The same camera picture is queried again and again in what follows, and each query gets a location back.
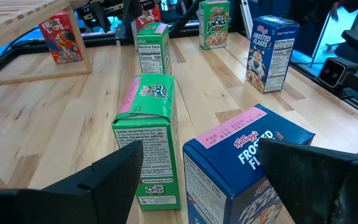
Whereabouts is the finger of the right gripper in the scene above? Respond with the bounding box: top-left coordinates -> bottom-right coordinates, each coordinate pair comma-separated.
88,1 -> 112,34
121,0 -> 143,29

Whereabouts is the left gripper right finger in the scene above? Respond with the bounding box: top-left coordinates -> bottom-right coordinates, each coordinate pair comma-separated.
257,138 -> 358,224

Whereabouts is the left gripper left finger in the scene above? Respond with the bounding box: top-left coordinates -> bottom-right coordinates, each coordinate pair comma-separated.
0,140 -> 144,224

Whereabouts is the red Froot Loops cereal box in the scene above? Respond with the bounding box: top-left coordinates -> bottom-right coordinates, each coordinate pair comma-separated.
131,4 -> 162,35
38,11 -> 84,65

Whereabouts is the green Apple Jacks cereal box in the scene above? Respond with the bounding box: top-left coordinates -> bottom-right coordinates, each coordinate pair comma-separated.
111,73 -> 182,212
198,0 -> 231,51
134,21 -> 173,75

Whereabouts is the blue Frosted Flakes cereal box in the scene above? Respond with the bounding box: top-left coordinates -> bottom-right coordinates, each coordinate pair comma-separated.
246,14 -> 300,94
182,104 -> 316,224

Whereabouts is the wooden slatted shelf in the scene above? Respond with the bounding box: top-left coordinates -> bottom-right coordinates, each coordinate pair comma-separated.
0,0 -> 93,88

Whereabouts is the black table-level camera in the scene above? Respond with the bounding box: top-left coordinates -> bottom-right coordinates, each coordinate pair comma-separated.
318,57 -> 358,96

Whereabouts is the silver aluminium bracket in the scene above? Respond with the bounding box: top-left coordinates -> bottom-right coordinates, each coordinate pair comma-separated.
240,0 -> 254,40

